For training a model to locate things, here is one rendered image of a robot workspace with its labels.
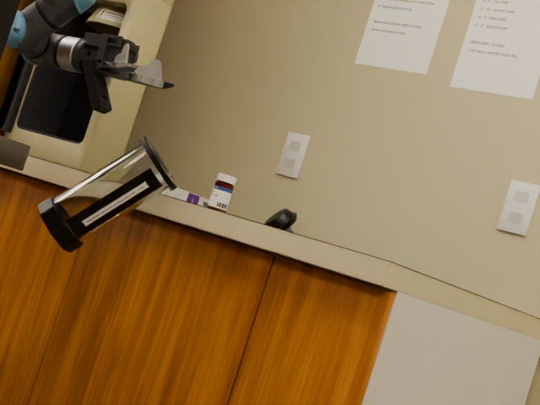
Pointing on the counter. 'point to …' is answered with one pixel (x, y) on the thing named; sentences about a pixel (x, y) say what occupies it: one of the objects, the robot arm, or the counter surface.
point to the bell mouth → (107, 19)
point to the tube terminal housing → (96, 134)
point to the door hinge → (18, 97)
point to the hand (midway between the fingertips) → (155, 79)
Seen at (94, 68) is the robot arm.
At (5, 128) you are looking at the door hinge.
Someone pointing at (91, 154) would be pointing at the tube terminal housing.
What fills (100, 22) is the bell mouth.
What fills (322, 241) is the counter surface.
